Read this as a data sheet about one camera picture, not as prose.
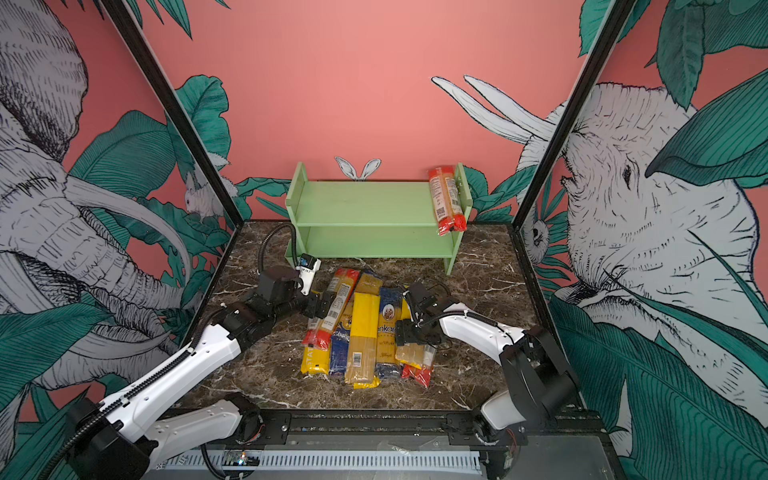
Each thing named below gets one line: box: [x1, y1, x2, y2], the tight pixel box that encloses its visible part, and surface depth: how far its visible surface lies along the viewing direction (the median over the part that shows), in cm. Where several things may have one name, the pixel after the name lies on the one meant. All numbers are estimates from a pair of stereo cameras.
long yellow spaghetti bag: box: [345, 273, 383, 389], surface depth 85 cm
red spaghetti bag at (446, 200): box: [429, 165, 467, 236], surface depth 85 cm
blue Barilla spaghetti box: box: [330, 324, 351, 375], surface depth 85 cm
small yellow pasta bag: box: [355, 272, 383, 296], surface depth 100 cm
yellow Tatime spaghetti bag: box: [300, 346, 331, 375], surface depth 85 cm
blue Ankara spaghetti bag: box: [376, 286, 403, 380], surface depth 85 cm
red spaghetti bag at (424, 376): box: [400, 363, 433, 389], surface depth 83 cm
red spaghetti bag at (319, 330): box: [302, 268, 361, 348], surface depth 88 cm
